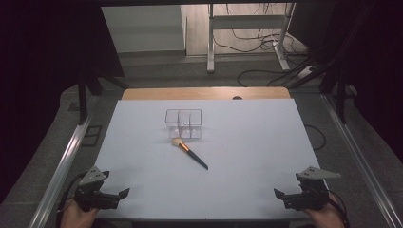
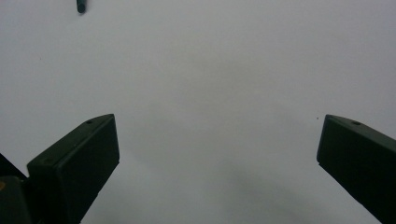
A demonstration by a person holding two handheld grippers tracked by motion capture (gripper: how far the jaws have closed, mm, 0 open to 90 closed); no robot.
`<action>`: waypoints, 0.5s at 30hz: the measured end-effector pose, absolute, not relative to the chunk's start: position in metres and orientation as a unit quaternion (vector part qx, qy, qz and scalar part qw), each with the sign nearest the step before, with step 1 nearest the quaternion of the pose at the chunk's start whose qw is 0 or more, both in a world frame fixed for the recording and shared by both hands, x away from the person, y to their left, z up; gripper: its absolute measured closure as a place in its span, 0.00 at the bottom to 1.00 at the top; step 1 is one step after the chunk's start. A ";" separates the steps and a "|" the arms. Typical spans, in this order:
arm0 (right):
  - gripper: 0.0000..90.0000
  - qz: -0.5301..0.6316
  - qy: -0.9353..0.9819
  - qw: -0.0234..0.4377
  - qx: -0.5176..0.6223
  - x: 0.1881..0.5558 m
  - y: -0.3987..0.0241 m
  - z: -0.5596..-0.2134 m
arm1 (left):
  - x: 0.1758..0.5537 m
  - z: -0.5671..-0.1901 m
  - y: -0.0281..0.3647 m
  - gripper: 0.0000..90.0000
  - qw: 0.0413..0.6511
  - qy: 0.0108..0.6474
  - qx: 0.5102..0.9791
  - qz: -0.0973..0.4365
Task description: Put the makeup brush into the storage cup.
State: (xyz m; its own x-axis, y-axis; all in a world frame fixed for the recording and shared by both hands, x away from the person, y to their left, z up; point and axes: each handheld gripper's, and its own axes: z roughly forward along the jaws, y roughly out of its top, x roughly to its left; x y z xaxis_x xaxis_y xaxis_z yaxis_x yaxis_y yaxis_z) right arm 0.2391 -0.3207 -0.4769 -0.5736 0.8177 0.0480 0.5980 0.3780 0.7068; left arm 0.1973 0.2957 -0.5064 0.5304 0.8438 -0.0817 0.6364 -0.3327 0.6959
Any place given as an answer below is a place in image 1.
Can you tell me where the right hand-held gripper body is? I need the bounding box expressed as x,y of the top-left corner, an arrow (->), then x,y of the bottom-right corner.
283,165 -> 342,212

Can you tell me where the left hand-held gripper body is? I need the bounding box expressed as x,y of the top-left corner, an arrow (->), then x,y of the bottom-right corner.
74,166 -> 120,213

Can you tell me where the makeup brush with black handle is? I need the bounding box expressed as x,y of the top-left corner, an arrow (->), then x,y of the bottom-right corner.
171,137 -> 209,171

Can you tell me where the clear plastic organizer box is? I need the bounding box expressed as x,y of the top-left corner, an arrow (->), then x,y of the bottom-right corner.
164,108 -> 203,141

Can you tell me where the person's left hand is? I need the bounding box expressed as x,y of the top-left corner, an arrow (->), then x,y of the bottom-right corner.
60,199 -> 100,228

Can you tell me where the person's right hand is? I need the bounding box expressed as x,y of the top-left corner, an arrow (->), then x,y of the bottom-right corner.
302,193 -> 347,228

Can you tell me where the black metal stand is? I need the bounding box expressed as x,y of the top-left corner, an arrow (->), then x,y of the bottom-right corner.
286,3 -> 359,125
76,65 -> 130,125

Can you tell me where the wooden table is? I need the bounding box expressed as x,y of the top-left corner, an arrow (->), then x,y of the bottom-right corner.
122,86 -> 292,101

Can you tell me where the white power strip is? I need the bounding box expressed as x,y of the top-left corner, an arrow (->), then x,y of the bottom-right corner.
297,65 -> 316,80

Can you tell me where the dark curtain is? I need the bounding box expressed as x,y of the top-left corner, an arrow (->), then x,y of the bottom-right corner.
0,0 -> 125,204
288,0 -> 403,164

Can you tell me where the white panel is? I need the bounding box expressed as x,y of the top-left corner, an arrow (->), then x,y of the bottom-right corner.
101,5 -> 187,54

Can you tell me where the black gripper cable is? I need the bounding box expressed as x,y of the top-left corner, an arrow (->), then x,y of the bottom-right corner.
327,189 -> 352,228
56,171 -> 88,228

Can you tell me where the aluminium rail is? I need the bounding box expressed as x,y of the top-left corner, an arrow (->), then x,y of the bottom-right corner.
320,94 -> 403,228
28,94 -> 100,228

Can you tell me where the black floor frame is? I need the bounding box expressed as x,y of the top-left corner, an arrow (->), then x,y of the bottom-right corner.
80,124 -> 104,148

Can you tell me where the black floor cable loop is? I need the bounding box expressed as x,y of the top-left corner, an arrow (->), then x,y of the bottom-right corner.
304,123 -> 327,152

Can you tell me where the black cable tangle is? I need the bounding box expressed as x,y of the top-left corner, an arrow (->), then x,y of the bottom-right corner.
212,3 -> 317,88

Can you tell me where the white desk frame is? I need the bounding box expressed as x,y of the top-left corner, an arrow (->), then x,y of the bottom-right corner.
206,3 -> 297,74

